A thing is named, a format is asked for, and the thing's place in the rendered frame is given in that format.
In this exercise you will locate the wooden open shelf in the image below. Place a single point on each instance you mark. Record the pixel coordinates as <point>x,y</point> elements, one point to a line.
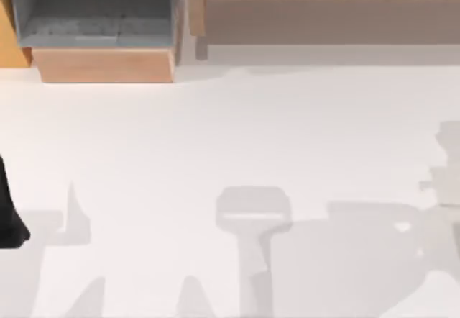
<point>323,8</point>

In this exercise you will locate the pale wooden drawer front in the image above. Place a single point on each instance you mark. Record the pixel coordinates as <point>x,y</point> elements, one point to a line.
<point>104,65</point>

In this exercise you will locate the wooden cupboard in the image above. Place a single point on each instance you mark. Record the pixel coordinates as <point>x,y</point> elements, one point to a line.
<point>9,26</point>

